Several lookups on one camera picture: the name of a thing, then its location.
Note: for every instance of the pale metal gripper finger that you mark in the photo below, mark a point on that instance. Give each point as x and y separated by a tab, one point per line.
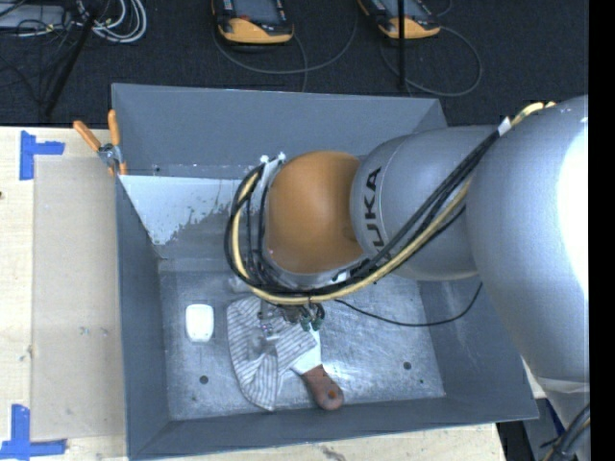
265	323
274	336

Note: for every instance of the white striped cloth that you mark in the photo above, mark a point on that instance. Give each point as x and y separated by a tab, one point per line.
259	368

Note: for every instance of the white rounded block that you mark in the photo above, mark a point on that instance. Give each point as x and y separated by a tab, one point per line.
199	322

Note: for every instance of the grey metal bin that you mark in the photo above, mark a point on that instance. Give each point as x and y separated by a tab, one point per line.
375	344

